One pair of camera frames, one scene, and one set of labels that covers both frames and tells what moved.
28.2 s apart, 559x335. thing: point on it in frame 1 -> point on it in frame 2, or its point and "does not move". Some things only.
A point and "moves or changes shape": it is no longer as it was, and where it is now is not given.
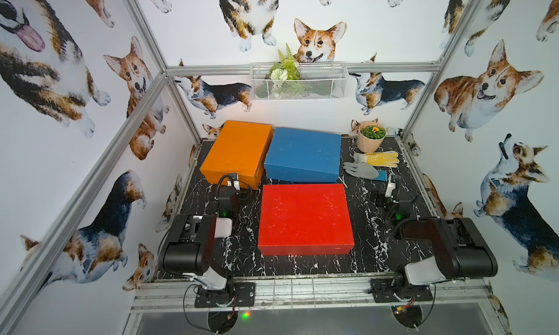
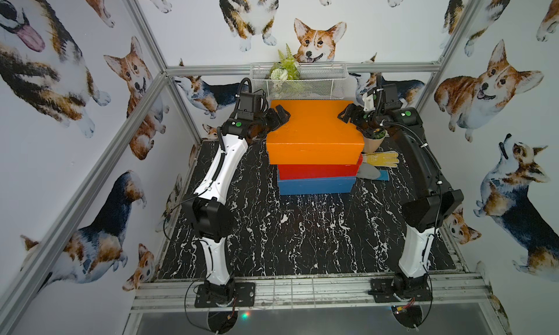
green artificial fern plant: x=287 y=68 does not move
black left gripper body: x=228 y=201 -> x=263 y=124
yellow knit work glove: x=384 y=159 does not move
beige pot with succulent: x=371 y=135 does not move
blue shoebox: x=300 y=155 -> x=312 y=186
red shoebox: x=305 y=219 -> x=296 y=172
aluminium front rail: x=171 y=296 does not move
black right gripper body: x=384 y=201 -> x=365 y=121
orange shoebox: x=240 y=148 moves or changes shape
